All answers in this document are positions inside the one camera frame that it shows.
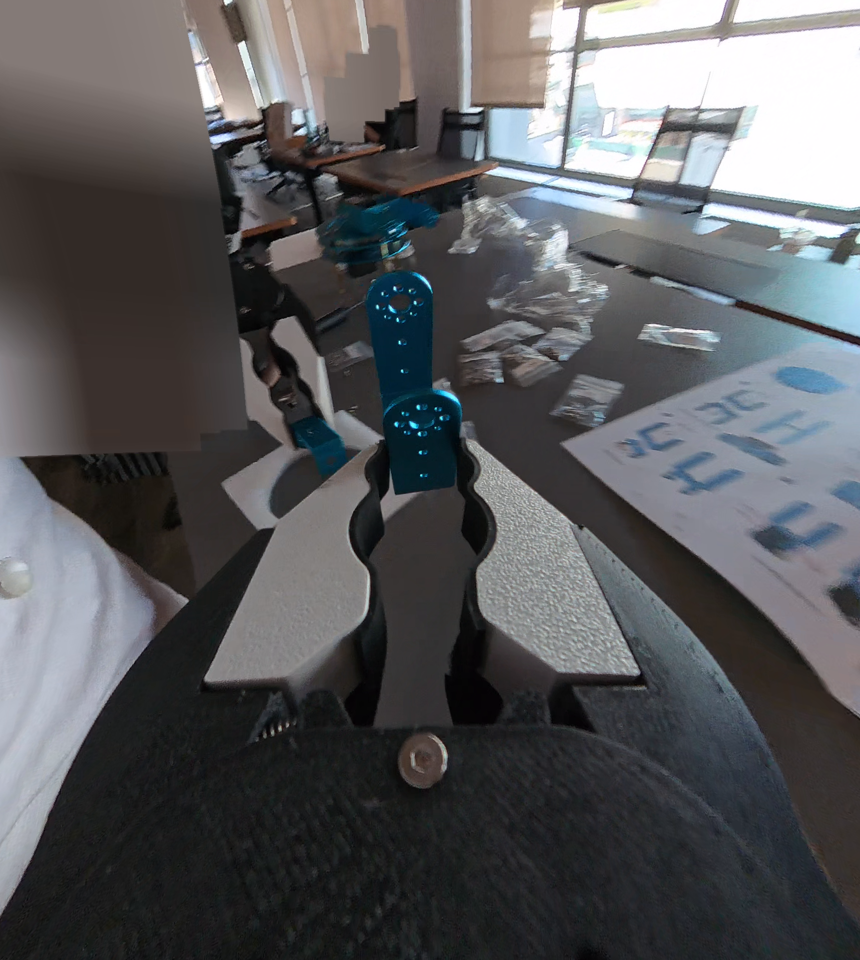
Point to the black mesh office chair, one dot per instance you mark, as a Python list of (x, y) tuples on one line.
[(688, 150)]

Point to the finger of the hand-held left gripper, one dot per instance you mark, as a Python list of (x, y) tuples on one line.
[(257, 405), (310, 360)]

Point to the striped dark cloth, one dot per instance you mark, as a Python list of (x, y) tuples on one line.
[(126, 466)]

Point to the crumpled clear plastic wrap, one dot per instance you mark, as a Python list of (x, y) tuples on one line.
[(542, 292)]

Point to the group of clear hardware bags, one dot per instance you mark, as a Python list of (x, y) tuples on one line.
[(520, 360)]

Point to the wood-edged background desk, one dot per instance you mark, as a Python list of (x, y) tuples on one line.
[(407, 169)]

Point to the white shirt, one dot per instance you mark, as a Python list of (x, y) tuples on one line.
[(25, 675)]

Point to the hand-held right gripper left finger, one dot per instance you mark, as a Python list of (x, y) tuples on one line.
[(287, 600)]

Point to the white square foam frame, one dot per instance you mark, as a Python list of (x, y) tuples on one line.
[(250, 487)]

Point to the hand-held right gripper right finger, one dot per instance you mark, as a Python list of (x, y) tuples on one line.
[(550, 600)]

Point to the open instruction manual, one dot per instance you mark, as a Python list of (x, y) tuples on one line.
[(737, 450)]

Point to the long blue U bracket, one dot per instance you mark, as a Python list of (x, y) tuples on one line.
[(400, 352)]

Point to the blue toy robot arm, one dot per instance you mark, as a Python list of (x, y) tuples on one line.
[(377, 225)]

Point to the dark grey desk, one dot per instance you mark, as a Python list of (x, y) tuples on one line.
[(520, 450)]

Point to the beige roller blind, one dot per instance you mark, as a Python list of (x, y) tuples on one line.
[(512, 52)]

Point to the large glass window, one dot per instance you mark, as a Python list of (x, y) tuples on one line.
[(774, 112)]

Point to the small blue servo bracket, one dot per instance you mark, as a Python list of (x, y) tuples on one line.
[(317, 442)]

